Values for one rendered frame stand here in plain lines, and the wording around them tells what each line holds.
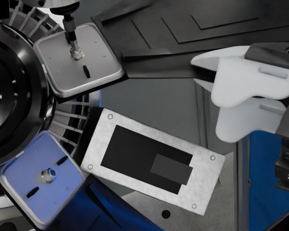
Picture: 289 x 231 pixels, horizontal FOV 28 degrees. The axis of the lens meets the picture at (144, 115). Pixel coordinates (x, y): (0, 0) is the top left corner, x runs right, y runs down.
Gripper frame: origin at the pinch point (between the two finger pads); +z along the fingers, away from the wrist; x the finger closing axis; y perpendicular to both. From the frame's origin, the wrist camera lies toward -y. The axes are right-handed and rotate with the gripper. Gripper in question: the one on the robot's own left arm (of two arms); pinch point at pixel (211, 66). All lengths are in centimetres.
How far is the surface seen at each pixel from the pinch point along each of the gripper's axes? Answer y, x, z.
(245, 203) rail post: -34, 86, 15
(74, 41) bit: 3.8, -2.9, 11.2
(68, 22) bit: 3.7, -5.0, 11.1
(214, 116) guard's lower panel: -66, 100, 40
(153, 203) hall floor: -41, 123, 52
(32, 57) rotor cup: 9.3, -6.5, 10.2
